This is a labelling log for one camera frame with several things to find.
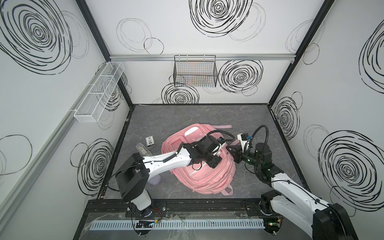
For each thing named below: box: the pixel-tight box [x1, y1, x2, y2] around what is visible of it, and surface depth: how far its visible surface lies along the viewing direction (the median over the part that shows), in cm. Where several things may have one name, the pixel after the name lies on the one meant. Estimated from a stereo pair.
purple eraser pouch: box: [147, 174, 162, 186], surface depth 82 cm
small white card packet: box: [145, 135, 155, 148], surface depth 101 cm
